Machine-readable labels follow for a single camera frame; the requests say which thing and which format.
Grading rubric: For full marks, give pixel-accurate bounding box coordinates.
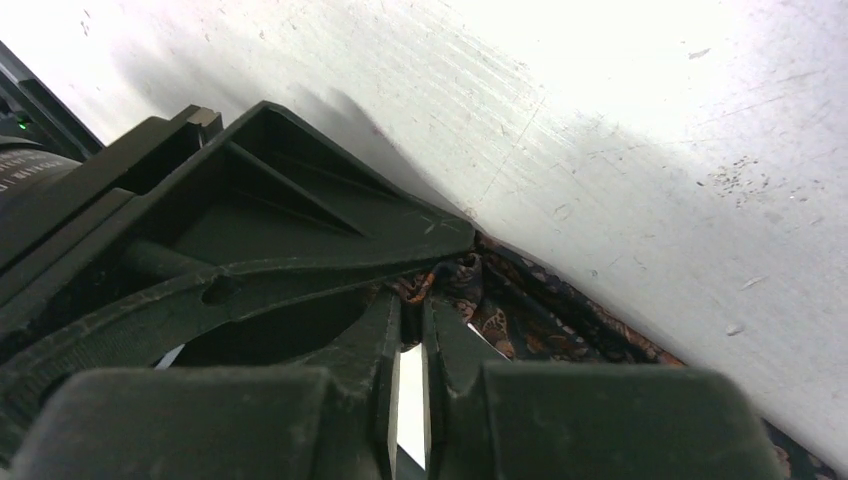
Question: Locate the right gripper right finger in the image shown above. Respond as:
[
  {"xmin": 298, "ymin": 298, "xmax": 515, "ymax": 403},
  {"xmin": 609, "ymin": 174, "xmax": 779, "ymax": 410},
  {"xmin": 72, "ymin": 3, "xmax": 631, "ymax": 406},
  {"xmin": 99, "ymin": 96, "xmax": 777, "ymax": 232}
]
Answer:
[{"xmin": 421, "ymin": 300, "xmax": 782, "ymax": 479}]

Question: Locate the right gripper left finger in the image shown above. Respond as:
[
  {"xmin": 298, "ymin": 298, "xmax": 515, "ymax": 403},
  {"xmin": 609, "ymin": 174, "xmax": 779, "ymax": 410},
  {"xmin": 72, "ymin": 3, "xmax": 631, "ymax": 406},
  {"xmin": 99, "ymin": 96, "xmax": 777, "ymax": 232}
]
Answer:
[{"xmin": 10, "ymin": 291, "xmax": 402, "ymax": 479}]

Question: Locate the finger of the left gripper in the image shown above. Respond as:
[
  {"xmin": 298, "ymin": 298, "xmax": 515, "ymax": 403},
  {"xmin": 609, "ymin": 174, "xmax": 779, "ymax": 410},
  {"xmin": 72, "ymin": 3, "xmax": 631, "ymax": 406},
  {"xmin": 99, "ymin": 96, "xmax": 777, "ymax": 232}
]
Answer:
[{"xmin": 1, "ymin": 102, "xmax": 475, "ymax": 345}]

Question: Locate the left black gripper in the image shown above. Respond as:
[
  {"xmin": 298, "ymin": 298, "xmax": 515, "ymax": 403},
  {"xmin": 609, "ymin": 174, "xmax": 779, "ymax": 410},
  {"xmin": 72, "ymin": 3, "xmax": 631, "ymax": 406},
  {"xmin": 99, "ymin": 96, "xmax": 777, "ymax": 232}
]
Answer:
[{"xmin": 1, "ymin": 46, "xmax": 378, "ymax": 464}]

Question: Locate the dark orange paisley tie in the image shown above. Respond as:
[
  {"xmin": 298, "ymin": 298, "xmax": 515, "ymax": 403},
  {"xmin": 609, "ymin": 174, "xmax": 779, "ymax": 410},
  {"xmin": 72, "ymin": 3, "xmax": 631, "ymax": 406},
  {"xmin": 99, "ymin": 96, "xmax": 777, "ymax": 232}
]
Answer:
[{"xmin": 390, "ymin": 231, "xmax": 843, "ymax": 480}]

